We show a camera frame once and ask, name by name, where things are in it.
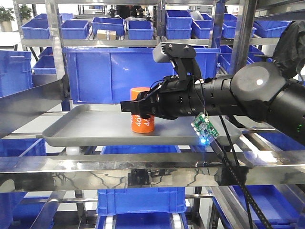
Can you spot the blue bin far left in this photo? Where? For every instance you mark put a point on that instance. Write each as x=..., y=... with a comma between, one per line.
x=15, y=72

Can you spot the grey plastic tray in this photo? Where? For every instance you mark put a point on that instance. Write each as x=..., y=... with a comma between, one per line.
x=103, y=125

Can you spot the green circuit board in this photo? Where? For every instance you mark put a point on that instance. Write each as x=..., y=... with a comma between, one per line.
x=204, y=129

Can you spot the blue bin lower right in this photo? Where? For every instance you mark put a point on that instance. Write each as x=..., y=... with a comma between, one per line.
x=281, y=204

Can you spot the orange cylindrical capacitor 4680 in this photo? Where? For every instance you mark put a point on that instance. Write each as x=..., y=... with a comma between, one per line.
x=138, y=124

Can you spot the cardboard box on shelf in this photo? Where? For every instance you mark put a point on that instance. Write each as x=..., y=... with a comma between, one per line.
x=106, y=35

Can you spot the blue bin below tray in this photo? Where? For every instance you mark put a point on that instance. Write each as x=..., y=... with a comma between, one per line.
x=140, y=200

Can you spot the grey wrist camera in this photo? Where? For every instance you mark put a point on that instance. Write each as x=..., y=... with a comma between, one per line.
x=165, y=52

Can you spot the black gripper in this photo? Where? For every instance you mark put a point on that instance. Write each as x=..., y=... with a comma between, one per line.
x=168, y=99

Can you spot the large blue plastic bin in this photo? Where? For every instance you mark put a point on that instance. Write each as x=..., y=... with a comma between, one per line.
x=106, y=75

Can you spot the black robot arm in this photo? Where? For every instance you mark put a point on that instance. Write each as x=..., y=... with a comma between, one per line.
x=258, y=91

